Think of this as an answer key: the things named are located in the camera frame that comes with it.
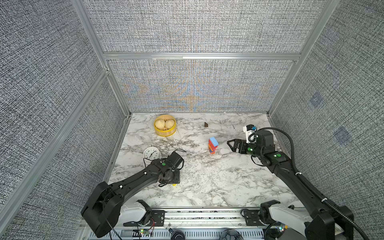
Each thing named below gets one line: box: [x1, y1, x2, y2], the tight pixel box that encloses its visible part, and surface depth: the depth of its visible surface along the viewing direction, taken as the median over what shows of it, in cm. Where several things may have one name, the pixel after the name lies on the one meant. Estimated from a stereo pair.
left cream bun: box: [155, 118, 166, 130], surface depth 108 cm
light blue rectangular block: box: [210, 136, 219, 147], surface depth 89 cm
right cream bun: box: [165, 119, 175, 129], surface depth 108 cm
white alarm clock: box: [143, 146, 162, 161], surface depth 94 cm
